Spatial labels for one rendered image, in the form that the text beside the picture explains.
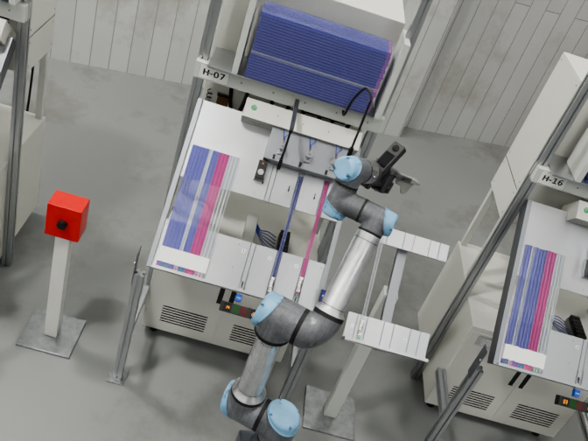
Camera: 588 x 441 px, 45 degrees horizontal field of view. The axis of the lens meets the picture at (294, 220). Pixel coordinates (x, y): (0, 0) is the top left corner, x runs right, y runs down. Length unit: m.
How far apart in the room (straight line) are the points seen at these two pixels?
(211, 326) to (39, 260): 0.99
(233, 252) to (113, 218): 1.45
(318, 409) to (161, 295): 0.92
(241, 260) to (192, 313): 0.63
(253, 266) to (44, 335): 1.12
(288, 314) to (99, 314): 1.66
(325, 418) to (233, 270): 0.98
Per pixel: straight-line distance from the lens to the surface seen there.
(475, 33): 5.96
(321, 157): 2.85
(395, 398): 3.69
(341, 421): 3.45
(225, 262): 2.79
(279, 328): 2.07
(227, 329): 3.37
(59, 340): 3.42
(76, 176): 4.40
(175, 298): 3.30
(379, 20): 2.87
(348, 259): 2.06
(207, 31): 2.81
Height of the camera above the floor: 2.57
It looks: 35 degrees down
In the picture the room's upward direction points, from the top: 20 degrees clockwise
